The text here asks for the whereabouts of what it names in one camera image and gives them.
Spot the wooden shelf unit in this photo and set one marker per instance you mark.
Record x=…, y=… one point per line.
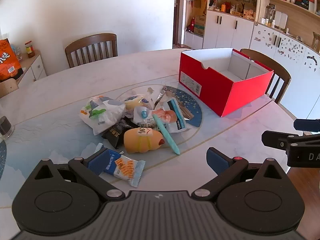
x=297, y=17

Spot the silver foil packet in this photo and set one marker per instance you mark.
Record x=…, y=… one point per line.
x=162, y=97

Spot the yellow bread packet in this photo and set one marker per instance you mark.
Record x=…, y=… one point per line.
x=135, y=102

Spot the glass jar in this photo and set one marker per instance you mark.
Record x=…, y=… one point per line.
x=270, y=13

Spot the dark glass cup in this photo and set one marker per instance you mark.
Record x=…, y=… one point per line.
x=5, y=127

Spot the red cardboard box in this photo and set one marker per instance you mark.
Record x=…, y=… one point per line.
x=212, y=90

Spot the brown cardboard box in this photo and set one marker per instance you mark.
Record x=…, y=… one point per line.
x=200, y=25

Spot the orange snack bag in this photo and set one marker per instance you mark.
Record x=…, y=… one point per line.
x=8, y=60

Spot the teal pen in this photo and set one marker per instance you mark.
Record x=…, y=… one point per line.
x=166, y=135

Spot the dark wooden door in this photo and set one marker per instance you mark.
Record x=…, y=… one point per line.
x=177, y=12

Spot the orange bottle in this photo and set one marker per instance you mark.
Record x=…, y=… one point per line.
x=227, y=7

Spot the black snack packet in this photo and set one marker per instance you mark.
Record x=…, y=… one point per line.
x=115, y=135

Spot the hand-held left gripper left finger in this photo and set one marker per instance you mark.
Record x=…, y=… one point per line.
x=96, y=163

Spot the white sideboard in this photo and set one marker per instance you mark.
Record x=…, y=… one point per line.
x=35, y=67

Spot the blue orange cracker packet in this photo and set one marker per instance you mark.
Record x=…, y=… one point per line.
x=125, y=167

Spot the yellow squishy toy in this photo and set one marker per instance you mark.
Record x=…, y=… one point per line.
x=140, y=140

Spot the red-lid jar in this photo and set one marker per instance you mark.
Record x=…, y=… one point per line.
x=30, y=50

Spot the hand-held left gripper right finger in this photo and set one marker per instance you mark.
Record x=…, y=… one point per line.
x=217, y=161

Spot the brown paper box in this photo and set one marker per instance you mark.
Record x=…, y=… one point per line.
x=316, y=41

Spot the white green snack bag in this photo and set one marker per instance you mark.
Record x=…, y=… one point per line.
x=107, y=112

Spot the white tall cabinet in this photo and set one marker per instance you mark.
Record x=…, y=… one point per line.
x=225, y=30

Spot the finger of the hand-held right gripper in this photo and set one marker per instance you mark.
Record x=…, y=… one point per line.
x=273, y=140
x=307, y=125

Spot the white sticker covered cabinet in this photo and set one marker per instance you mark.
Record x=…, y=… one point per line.
x=287, y=55

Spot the white marble desktop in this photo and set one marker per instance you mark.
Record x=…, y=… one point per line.
x=62, y=92

